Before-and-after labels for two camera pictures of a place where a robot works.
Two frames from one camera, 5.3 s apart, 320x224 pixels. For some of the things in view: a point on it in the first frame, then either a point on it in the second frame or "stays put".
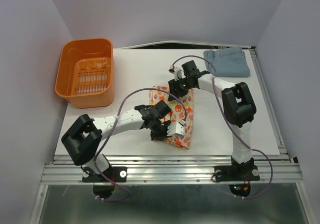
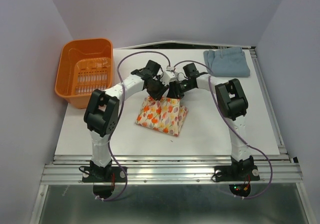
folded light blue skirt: x=227 y=62 stays put
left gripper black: x=162 y=136 -> x=157 y=95
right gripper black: x=172 y=85 stays put
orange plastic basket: x=85 y=74 stays put
